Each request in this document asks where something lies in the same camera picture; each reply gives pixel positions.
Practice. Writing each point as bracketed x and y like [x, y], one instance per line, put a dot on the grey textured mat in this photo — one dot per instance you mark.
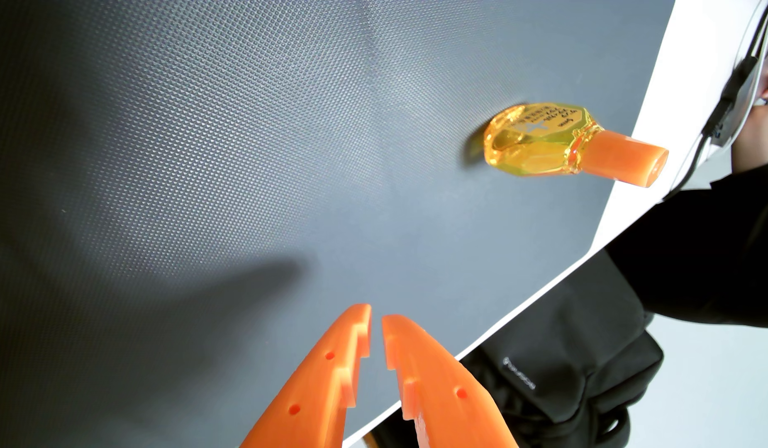
[234, 155]

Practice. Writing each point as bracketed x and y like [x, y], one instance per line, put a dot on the black fabric bag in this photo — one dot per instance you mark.
[564, 348]

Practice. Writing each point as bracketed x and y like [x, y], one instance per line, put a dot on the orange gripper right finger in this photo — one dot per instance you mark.
[440, 398]

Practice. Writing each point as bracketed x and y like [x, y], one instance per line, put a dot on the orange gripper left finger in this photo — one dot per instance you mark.
[309, 392]

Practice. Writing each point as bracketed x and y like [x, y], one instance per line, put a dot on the brown wooden leg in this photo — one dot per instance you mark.
[369, 441]

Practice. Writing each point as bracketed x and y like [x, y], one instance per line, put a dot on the person's body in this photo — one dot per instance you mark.
[713, 261]

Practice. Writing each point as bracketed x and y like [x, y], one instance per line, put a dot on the yellow eyedrops bottle orange cap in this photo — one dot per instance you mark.
[539, 143]

